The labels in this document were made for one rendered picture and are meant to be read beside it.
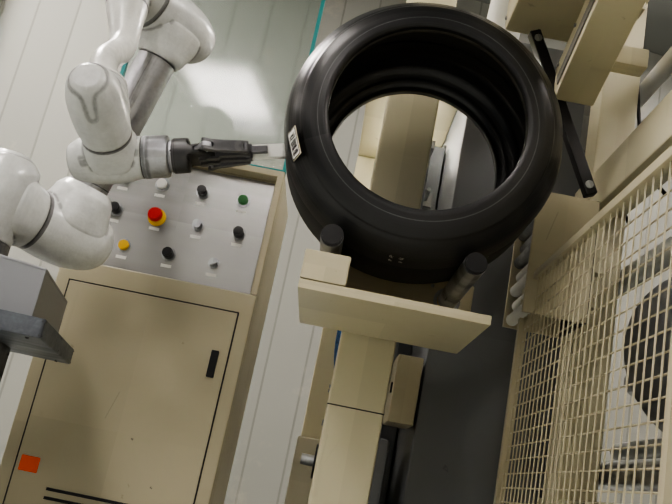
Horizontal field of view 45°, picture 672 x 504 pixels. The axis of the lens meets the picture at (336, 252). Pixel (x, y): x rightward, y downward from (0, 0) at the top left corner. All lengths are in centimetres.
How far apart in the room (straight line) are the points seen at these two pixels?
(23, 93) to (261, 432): 234
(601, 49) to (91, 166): 114
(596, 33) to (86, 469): 163
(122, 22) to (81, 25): 318
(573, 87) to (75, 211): 123
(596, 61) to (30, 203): 135
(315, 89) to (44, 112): 344
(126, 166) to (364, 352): 67
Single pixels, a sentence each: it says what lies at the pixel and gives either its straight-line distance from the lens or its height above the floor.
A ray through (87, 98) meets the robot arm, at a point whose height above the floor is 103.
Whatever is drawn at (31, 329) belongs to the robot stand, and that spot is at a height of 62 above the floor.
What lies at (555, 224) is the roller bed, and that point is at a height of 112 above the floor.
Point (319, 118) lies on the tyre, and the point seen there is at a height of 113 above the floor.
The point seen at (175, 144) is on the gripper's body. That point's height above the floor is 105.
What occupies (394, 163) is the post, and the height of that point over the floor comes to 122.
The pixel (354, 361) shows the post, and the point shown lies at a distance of 188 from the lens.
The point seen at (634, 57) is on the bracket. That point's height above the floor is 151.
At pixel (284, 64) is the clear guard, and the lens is 253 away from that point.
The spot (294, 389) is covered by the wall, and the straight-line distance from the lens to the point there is 461.
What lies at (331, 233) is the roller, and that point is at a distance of 156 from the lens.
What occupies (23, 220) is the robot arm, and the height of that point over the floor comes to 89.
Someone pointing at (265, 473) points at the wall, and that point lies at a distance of 458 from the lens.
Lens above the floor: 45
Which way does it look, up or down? 16 degrees up
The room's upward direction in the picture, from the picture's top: 12 degrees clockwise
